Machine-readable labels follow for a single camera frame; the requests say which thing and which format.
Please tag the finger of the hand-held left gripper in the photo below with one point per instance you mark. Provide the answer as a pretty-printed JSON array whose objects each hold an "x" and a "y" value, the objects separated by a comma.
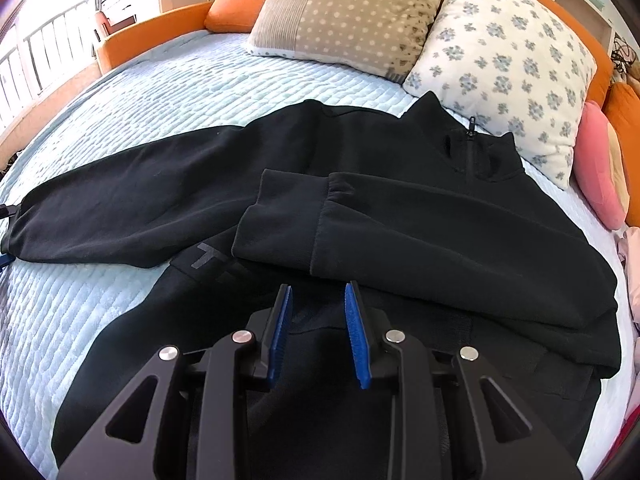
[
  {"x": 4, "y": 260},
  {"x": 5, "y": 211}
]

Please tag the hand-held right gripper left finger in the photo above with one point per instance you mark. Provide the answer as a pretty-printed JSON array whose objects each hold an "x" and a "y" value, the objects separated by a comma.
[{"x": 280, "y": 330}]

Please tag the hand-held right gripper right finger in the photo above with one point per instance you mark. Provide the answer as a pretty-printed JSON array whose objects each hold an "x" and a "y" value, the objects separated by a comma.
[{"x": 357, "y": 335}]

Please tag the black zip-neck sweater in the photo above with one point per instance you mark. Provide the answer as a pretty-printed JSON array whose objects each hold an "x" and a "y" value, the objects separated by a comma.
[{"x": 400, "y": 210}]

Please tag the pale pink clothes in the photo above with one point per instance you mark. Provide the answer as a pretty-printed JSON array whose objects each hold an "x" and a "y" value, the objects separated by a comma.
[{"x": 631, "y": 250}]

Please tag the light blue quilted blanket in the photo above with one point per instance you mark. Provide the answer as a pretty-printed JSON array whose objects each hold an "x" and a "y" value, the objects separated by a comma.
[{"x": 125, "y": 90}]

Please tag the balcony railing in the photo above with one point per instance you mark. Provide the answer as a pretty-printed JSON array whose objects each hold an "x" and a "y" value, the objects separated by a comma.
[{"x": 45, "y": 40}]

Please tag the pink round cushion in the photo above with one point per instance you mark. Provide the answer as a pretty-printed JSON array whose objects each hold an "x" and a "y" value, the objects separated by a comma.
[{"x": 595, "y": 175}]

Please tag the white floral pillow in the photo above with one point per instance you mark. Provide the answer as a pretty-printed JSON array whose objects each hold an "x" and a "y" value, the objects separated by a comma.
[{"x": 500, "y": 60}]

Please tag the beige patchwork pillow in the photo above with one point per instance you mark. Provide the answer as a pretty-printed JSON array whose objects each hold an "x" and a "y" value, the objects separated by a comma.
[{"x": 350, "y": 15}]

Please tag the large orange side cushion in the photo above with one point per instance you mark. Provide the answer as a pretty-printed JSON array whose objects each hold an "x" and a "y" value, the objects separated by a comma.
[{"x": 627, "y": 125}]

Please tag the white shelf unit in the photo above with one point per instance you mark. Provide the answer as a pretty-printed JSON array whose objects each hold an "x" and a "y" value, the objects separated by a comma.
[{"x": 600, "y": 25}]

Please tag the orange bed frame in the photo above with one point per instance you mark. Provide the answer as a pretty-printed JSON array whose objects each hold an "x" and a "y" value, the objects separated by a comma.
[{"x": 150, "y": 30}]

